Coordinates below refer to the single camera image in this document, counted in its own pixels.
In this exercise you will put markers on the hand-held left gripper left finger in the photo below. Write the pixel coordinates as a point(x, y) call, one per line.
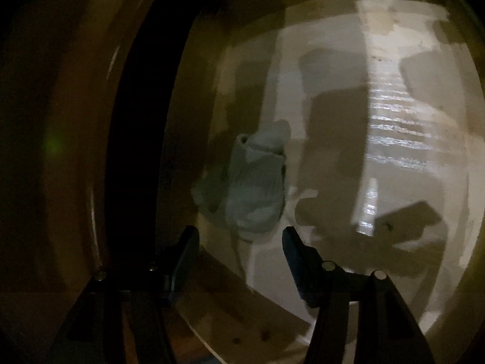
point(185, 258)

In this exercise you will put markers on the pale grey sock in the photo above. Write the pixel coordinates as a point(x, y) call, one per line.
point(254, 185)

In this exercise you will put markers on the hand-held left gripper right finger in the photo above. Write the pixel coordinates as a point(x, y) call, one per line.
point(299, 269)

